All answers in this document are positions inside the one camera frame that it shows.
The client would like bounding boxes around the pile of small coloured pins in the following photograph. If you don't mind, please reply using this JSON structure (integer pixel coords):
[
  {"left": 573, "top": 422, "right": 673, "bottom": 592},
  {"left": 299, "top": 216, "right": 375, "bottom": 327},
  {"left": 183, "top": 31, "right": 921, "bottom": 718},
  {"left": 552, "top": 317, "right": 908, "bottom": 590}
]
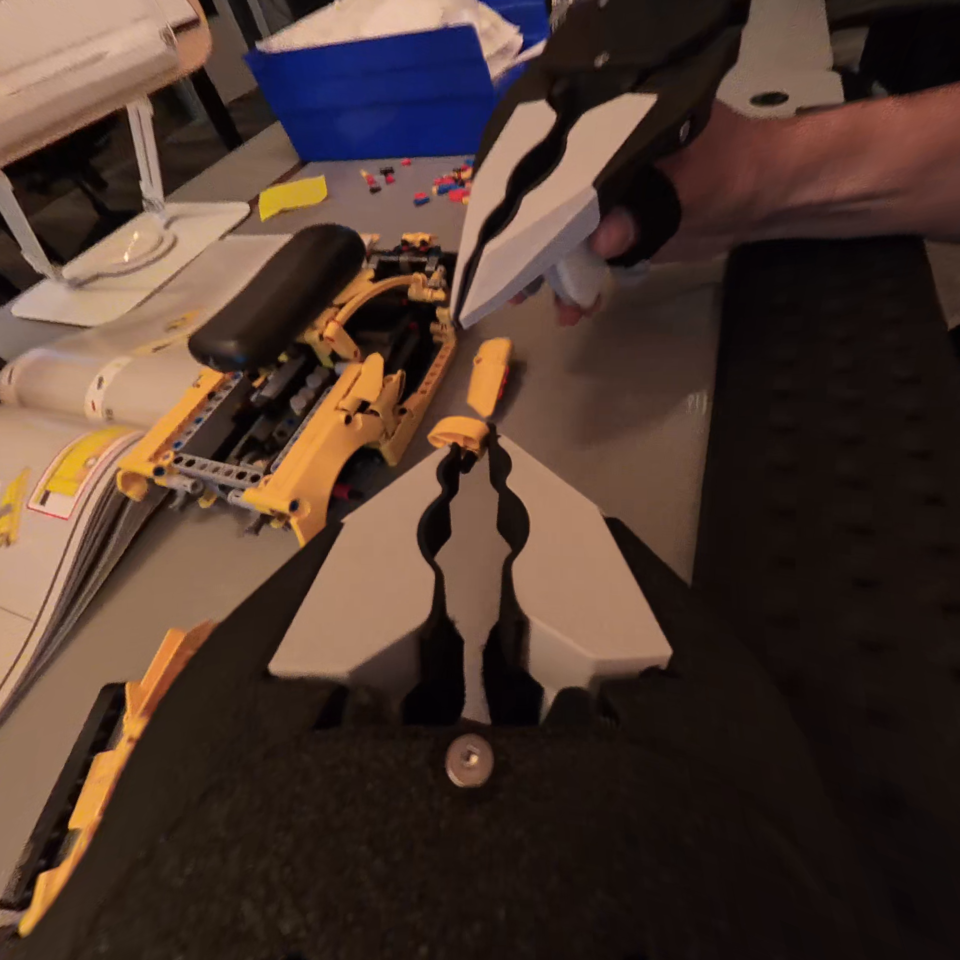
[{"left": 358, "top": 157, "right": 477, "bottom": 207}]

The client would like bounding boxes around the yellow brick toy car model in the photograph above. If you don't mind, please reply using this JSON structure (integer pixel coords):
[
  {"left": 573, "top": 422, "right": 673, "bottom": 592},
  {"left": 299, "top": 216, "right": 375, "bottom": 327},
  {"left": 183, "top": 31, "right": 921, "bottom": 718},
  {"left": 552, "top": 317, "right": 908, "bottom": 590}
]
[{"left": 116, "top": 231, "right": 460, "bottom": 547}]

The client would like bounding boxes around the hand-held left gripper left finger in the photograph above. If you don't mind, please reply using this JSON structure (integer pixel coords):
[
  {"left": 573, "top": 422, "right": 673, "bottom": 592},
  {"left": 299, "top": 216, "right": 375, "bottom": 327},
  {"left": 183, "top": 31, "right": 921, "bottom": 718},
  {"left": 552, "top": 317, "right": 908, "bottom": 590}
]
[{"left": 268, "top": 448, "right": 466, "bottom": 725}]

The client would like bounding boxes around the yellow paper scrap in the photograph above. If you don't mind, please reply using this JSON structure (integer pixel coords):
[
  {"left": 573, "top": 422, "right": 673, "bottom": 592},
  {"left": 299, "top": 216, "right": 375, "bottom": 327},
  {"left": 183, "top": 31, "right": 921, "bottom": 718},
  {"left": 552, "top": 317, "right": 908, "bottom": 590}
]
[{"left": 258, "top": 174, "right": 330, "bottom": 222}]

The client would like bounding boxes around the blue plastic bin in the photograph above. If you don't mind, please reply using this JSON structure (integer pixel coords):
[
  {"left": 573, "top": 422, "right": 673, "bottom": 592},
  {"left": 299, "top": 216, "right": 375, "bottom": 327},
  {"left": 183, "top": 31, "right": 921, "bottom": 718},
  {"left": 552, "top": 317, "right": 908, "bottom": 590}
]
[{"left": 243, "top": 0, "right": 552, "bottom": 162}]

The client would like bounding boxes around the small yellow curved panel brick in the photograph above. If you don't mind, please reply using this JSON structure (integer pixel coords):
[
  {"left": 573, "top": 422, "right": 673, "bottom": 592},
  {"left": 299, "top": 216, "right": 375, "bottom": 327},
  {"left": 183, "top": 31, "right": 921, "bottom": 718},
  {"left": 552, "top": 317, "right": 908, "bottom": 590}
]
[{"left": 427, "top": 416, "right": 490, "bottom": 456}]

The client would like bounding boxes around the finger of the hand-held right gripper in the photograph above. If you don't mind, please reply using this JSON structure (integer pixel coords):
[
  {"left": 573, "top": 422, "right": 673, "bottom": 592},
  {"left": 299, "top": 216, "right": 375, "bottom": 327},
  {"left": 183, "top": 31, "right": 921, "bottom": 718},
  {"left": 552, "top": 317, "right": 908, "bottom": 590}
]
[
  {"left": 448, "top": 97, "right": 562, "bottom": 322},
  {"left": 457, "top": 91, "right": 663, "bottom": 333}
]

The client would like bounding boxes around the long black beam brick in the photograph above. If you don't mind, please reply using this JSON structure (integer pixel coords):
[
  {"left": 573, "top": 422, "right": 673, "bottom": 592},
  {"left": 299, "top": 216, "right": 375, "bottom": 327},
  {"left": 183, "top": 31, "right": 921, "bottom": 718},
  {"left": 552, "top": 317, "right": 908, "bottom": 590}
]
[{"left": 0, "top": 682, "right": 129, "bottom": 901}]

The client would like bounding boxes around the building instruction booklet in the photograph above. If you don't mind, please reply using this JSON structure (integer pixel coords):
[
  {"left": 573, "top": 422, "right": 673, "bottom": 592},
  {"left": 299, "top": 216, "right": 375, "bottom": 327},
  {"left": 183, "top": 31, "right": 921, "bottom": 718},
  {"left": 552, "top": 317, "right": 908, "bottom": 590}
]
[{"left": 0, "top": 232, "right": 301, "bottom": 721}]

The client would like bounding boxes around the person's right hand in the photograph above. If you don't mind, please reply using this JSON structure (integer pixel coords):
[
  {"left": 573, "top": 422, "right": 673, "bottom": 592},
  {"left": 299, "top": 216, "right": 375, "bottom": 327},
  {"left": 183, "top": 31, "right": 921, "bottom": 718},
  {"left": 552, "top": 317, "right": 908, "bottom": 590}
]
[{"left": 558, "top": 101, "right": 755, "bottom": 327}]

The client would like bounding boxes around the instruction sheet on stand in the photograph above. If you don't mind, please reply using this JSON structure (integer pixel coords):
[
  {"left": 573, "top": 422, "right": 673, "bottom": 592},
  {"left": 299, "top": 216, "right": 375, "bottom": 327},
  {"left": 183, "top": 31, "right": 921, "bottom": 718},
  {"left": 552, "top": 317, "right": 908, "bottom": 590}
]
[{"left": 11, "top": 97, "right": 252, "bottom": 327}]

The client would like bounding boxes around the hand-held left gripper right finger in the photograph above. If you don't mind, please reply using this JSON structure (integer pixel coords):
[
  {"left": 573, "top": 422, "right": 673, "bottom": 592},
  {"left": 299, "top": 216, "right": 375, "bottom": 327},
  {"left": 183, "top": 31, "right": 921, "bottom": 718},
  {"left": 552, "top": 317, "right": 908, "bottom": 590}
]
[{"left": 483, "top": 435, "right": 672, "bottom": 725}]

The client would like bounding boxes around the pile of yellow bricks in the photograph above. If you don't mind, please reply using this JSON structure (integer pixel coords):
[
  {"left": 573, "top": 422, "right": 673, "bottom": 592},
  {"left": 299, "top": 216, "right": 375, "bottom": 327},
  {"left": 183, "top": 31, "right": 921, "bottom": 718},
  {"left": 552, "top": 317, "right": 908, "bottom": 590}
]
[{"left": 15, "top": 618, "right": 219, "bottom": 939}]

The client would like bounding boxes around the grey desk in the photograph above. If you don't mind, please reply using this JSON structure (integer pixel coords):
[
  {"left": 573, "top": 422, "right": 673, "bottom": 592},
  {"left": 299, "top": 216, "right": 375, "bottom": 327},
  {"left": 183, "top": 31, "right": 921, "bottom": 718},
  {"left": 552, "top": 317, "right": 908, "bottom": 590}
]
[{"left": 0, "top": 0, "right": 849, "bottom": 886}]

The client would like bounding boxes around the black foam capsule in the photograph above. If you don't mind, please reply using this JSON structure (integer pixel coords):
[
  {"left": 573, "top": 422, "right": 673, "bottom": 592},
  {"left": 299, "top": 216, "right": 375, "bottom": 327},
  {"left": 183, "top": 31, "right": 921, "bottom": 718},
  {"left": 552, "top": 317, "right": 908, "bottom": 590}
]
[{"left": 187, "top": 223, "right": 369, "bottom": 372}]

